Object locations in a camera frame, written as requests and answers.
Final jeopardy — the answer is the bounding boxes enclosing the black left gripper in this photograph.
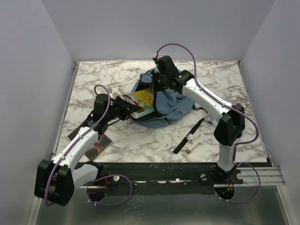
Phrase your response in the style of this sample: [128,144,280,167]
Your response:
[105,96,141,122]

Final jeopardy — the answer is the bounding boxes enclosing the yellow illustrated book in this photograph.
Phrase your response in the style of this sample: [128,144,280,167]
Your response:
[122,89,155,119]

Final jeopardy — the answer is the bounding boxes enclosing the blue student backpack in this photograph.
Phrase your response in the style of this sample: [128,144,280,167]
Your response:
[130,67,204,155]

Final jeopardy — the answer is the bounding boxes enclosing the dark red notebook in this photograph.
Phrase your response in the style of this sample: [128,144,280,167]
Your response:
[80,134,112,162]

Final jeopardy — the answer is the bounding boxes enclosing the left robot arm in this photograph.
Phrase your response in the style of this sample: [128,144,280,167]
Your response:
[34,94,140,206]

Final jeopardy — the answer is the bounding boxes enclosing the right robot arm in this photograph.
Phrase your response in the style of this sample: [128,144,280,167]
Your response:
[152,56,245,184]

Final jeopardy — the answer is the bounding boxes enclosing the clear plastic packet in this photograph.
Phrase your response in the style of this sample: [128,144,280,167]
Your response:
[205,113,214,125]

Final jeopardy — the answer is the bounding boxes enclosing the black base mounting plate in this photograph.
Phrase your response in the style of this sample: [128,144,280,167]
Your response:
[79,161,275,196]

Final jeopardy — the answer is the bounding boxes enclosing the aluminium frame rail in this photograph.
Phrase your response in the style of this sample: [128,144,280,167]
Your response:
[240,167,285,186]

